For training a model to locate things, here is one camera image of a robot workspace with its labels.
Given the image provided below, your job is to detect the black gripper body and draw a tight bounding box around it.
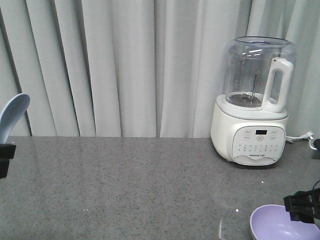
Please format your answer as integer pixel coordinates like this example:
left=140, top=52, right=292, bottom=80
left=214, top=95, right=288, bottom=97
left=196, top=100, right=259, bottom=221
left=308, top=137, right=320, bottom=160

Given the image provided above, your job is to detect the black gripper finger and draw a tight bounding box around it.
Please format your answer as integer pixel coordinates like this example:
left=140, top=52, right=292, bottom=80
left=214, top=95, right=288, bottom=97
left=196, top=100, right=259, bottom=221
left=0, top=143, right=16, bottom=179
left=283, top=188, right=320, bottom=224

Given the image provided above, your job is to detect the lavender plastic bowl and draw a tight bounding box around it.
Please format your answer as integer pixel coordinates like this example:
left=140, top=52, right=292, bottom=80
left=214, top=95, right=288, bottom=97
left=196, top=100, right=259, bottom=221
left=249, top=204, right=320, bottom=240

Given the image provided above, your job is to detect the light blue plastic spoon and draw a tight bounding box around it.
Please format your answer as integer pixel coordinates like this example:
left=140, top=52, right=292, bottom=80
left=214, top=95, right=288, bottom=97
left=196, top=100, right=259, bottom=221
left=0, top=93, right=30, bottom=145

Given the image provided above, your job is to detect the white blender appliance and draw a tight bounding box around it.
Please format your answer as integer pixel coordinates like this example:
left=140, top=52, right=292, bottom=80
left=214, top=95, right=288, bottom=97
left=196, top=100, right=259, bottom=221
left=210, top=36, right=297, bottom=166

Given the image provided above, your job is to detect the white pleated curtain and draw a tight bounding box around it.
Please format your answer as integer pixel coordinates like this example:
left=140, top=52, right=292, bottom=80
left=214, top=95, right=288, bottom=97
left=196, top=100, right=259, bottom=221
left=0, top=0, right=320, bottom=138

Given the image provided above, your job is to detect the white power cord with plug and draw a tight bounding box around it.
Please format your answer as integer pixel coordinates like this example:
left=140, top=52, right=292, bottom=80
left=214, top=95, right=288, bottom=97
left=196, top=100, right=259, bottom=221
left=284, top=131, right=315, bottom=144

